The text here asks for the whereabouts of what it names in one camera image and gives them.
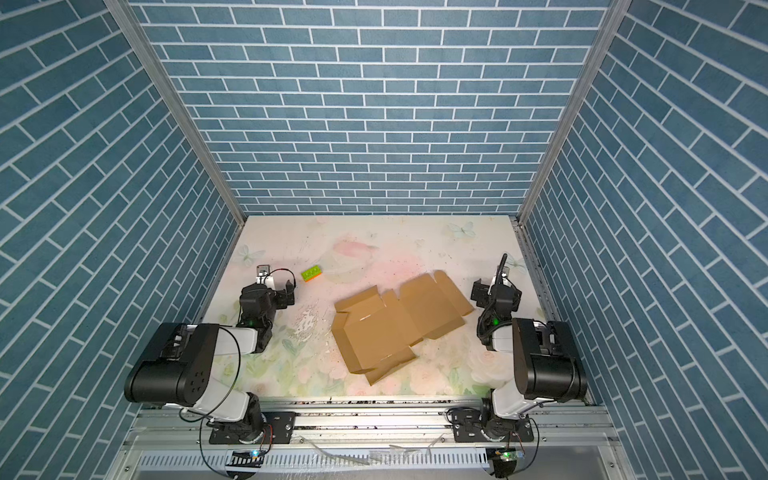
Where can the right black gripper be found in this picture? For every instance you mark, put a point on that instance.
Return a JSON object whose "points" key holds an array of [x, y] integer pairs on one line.
{"points": [[498, 290]]}

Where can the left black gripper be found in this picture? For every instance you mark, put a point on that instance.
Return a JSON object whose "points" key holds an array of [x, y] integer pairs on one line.
{"points": [[284, 296]]}

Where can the brown cardboard box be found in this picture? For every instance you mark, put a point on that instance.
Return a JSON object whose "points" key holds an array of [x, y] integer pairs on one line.
{"points": [[375, 331]]}

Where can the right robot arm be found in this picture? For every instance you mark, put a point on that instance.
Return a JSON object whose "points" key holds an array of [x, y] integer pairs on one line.
{"points": [[545, 361]]}

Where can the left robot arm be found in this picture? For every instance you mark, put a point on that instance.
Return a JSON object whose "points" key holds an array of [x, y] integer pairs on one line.
{"points": [[176, 368]]}

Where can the green orange toy brick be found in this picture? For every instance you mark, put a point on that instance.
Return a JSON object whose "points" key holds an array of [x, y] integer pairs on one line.
{"points": [[311, 273]]}

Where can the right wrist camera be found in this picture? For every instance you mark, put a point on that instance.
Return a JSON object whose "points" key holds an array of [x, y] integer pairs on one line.
{"points": [[502, 271]]}

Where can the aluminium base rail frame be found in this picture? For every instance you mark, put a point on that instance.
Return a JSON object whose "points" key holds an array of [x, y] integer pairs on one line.
{"points": [[570, 441]]}

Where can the white slotted cable duct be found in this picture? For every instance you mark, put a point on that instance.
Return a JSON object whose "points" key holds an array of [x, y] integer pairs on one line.
{"points": [[312, 460]]}

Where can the right corner aluminium post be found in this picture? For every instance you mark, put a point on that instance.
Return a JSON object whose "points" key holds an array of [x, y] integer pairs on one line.
{"points": [[594, 59]]}

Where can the corner aluminium post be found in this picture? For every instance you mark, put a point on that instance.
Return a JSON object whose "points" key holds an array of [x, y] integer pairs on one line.
{"points": [[129, 25], [594, 59]]}

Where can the left corner aluminium post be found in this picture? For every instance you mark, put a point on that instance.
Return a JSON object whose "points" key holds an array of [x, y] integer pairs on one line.
{"points": [[129, 25]]}

